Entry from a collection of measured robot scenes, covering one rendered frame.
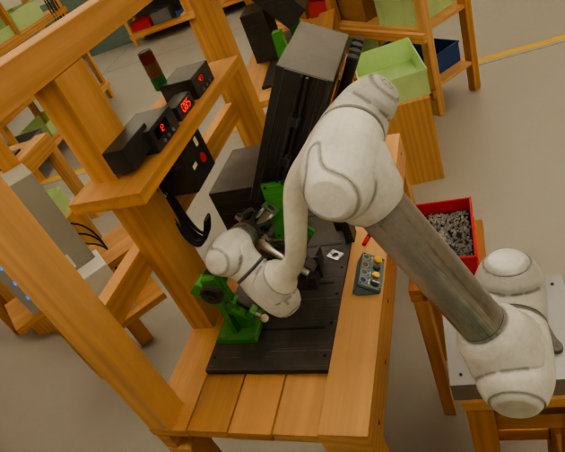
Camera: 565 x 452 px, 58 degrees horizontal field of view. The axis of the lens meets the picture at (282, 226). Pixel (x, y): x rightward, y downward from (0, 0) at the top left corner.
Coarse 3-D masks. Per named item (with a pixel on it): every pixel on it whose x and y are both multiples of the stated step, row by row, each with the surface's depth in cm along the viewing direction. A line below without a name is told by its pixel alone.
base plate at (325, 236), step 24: (312, 216) 209; (312, 240) 197; (336, 240) 192; (336, 264) 182; (240, 288) 190; (336, 288) 172; (312, 312) 168; (336, 312) 164; (264, 336) 167; (288, 336) 163; (312, 336) 160; (216, 360) 166; (240, 360) 162; (264, 360) 159; (288, 360) 156; (312, 360) 153
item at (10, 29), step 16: (32, 0) 659; (0, 16) 606; (16, 16) 629; (32, 16) 655; (48, 16) 675; (0, 32) 597; (16, 32) 618; (32, 32) 639; (0, 48) 582; (32, 96) 616; (112, 96) 789; (16, 112) 586; (32, 112) 686; (0, 128) 568; (32, 128) 643; (48, 128) 642
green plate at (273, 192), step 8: (264, 184) 168; (272, 184) 167; (280, 184) 166; (264, 192) 169; (272, 192) 168; (280, 192) 167; (272, 200) 170; (280, 200) 169; (280, 208) 170; (280, 216) 171; (280, 224) 173; (280, 232) 174
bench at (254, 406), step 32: (192, 352) 175; (192, 384) 164; (224, 384) 160; (256, 384) 155; (288, 384) 151; (320, 384) 147; (192, 416) 154; (224, 416) 150; (256, 416) 146; (288, 416) 143; (192, 448) 160; (384, 448) 144
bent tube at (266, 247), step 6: (264, 204) 167; (270, 204) 169; (264, 210) 169; (270, 210) 167; (276, 210) 169; (264, 216) 169; (258, 222) 171; (258, 240) 174; (264, 240) 174; (264, 246) 174; (270, 246) 175; (270, 252) 175; (276, 252) 174; (282, 252) 175; (282, 258) 174; (306, 270) 173
